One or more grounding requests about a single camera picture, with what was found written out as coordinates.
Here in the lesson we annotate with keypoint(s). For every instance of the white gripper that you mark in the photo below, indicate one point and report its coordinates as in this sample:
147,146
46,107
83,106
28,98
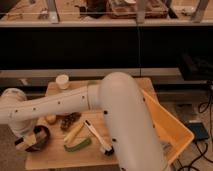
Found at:
21,131

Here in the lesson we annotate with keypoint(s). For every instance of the black and white eraser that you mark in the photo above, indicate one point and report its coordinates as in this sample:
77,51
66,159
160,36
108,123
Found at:
23,145

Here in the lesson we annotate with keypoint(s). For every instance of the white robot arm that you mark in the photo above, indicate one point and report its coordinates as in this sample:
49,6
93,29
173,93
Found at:
135,141

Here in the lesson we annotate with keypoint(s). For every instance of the purple bowl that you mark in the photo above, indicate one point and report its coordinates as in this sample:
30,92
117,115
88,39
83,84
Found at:
43,140

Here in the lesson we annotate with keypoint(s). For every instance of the orange fruit toy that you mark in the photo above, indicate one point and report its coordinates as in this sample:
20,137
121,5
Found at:
50,119

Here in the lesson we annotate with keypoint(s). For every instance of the dark grapes toy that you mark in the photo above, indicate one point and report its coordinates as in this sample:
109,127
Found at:
68,120

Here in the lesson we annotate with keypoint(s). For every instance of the wooden table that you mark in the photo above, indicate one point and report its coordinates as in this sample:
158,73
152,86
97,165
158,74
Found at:
53,156

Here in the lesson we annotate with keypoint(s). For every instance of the yellow corn toy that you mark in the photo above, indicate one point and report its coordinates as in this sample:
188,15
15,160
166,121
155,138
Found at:
72,134

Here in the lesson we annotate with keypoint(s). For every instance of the green pepper toy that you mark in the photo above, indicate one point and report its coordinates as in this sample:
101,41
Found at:
86,142

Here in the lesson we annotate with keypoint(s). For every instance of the white cup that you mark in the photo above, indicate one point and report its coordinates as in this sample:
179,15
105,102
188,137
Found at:
62,81

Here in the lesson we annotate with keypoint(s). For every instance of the white dish brush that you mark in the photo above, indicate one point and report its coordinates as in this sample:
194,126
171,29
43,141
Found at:
106,148

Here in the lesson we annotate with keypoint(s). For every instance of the orange plastic bin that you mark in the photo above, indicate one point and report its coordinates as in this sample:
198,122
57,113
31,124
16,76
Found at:
166,126

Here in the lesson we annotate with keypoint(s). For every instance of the blue black box device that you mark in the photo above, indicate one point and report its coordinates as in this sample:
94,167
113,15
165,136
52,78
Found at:
199,131

